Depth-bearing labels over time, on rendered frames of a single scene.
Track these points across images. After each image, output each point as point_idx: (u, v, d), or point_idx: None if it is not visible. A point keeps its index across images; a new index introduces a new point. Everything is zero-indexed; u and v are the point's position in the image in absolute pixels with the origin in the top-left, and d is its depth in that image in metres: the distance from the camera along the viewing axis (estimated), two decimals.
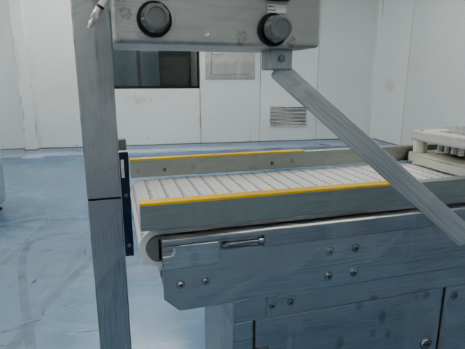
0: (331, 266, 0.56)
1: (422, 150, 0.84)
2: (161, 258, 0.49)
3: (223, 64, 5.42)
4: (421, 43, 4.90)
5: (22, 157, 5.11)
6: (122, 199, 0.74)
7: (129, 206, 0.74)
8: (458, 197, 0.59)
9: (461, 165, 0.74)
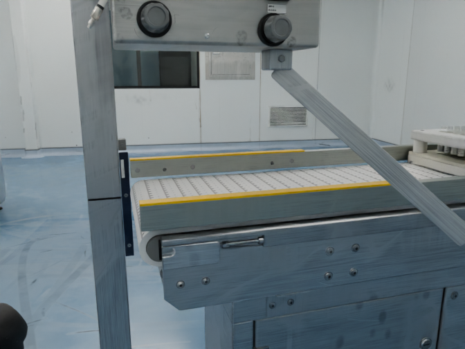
0: (331, 266, 0.56)
1: (422, 150, 0.84)
2: (161, 258, 0.49)
3: (223, 64, 5.42)
4: (421, 43, 4.90)
5: (22, 157, 5.11)
6: (122, 199, 0.74)
7: (129, 206, 0.74)
8: (458, 197, 0.59)
9: (461, 165, 0.74)
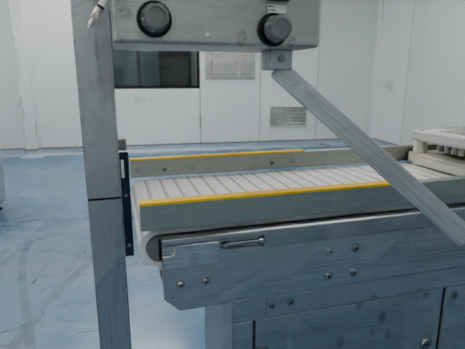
0: (331, 266, 0.56)
1: (422, 150, 0.84)
2: (161, 258, 0.49)
3: (223, 64, 5.42)
4: (421, 43, 4.90)
5: (22, 157, 5.11)
6: (122, 199, 0.74)
7: (129, 206, 0.74)
8: (458, 197, 0.59)
9: (461, 165, 0.74)
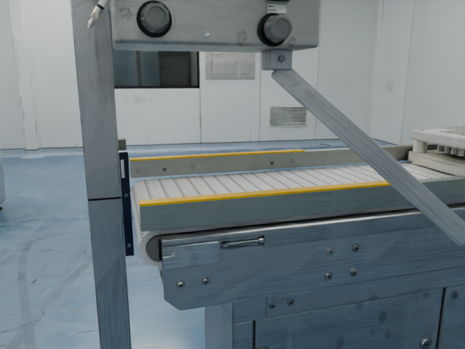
0: (331, 266, 0.56)
1: (422, 150, 0.84)
2: (161, 258, 0.49)
3: (223, 64, 5.42)
4: (421, 43, 4.90)
5: (22, 157, 5.11)
6: (122, 199, 0.74)
7: (129, 206, 0.74)
8: (458, 197, 0.59)
9: (461, 165, 0.74)
